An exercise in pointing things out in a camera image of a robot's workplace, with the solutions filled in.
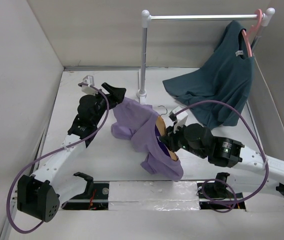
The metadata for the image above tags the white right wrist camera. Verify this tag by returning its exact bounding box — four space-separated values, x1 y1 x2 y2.
169 106 189 134

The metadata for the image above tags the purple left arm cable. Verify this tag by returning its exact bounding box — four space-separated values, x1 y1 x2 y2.
6 83 111 235

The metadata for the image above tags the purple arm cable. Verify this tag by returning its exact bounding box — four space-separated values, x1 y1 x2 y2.
6 83 111 235
175 99 270 213

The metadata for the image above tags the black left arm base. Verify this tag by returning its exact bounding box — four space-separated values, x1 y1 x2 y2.
61 172 110 211

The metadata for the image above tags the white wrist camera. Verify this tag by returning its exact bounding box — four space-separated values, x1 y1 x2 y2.
78 75 97 95
169 106 189 134

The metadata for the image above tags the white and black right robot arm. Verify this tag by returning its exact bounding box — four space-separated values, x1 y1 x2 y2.
159 123 284 198

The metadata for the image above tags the dark teal t shirt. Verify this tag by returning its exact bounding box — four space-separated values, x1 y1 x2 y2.
163 21 254 130

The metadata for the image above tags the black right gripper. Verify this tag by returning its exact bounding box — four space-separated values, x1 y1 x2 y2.
159 120 207 159

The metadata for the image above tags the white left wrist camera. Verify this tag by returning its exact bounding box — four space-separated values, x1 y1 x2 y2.
78 75 97 95

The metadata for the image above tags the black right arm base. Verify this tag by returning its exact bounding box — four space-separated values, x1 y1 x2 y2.
196 172 246 212

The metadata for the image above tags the purple t shirt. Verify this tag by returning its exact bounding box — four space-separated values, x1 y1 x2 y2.
111 97 184 182

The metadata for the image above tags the white and silver clothes rack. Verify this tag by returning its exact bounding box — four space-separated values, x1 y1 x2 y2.
136 7 276 104

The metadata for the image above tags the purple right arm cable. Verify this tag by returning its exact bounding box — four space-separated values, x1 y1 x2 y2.
175 99 270 213

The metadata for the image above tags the pink plastic clothes hanger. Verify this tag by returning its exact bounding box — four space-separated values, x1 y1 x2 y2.
240 8 265 58

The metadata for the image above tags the wooden clothes hanger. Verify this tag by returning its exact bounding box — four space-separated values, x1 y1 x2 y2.
155 105 179 162

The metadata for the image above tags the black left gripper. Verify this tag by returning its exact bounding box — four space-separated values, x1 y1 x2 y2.
89 83 125 126

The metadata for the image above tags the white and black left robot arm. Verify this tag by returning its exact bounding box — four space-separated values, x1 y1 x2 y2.
17 82 127 223

